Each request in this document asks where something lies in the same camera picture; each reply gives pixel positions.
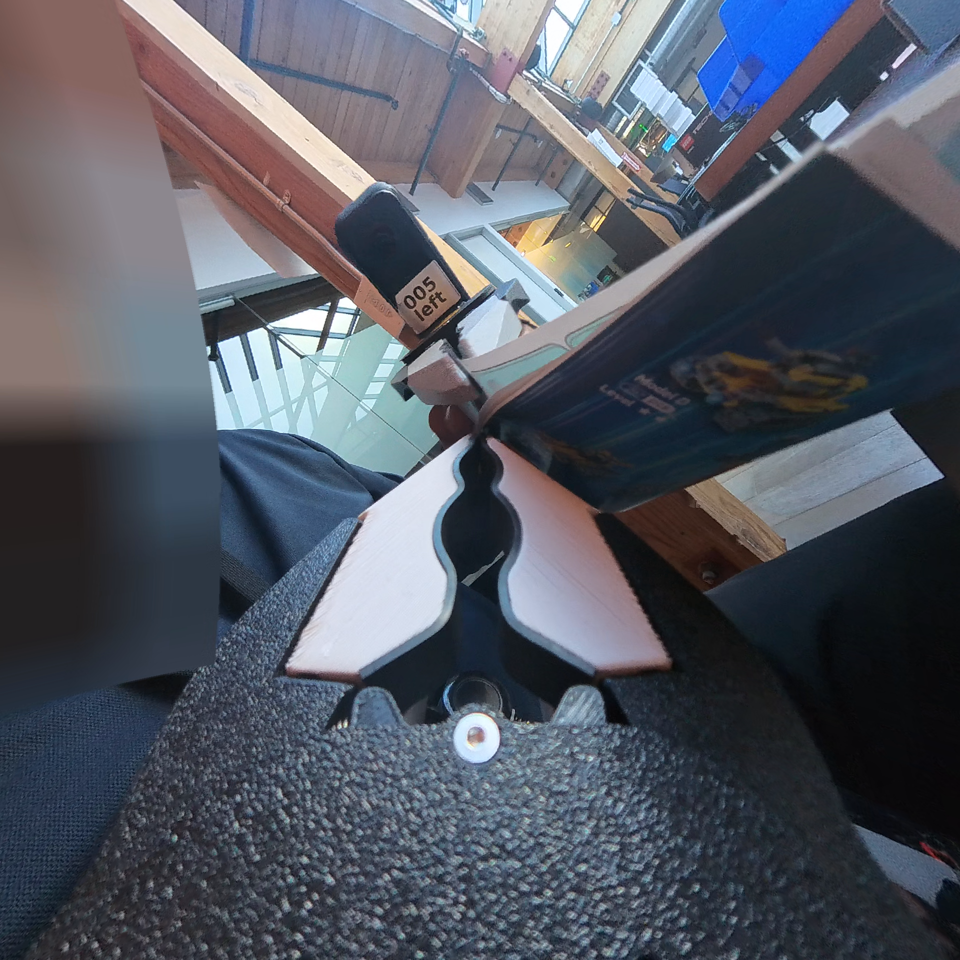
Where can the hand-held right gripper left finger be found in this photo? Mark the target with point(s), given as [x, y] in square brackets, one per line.
[375, 592]

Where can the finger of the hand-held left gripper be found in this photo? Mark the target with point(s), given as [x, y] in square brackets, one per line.
[491, 330]
[442, 375]

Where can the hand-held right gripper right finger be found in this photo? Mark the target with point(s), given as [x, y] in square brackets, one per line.
[577, 592]

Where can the brick model instruction booklet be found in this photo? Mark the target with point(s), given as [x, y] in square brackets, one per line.
[750, 337]

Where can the person's left hand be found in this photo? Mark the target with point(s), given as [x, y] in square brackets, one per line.
[450, 424]

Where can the glass railing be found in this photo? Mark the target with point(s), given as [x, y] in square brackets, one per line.
[330, 382]

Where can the person's navy clothing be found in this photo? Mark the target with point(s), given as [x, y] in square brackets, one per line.
[285, 510]

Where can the black pipe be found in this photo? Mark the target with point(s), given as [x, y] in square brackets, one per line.
[330, 82]

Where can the black chair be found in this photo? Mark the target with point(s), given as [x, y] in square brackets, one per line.
[667, 206]

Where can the white boxes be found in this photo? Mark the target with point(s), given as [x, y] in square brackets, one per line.
[664, 101]

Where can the blue plastic bin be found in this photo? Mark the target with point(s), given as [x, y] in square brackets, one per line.
[772, 52]

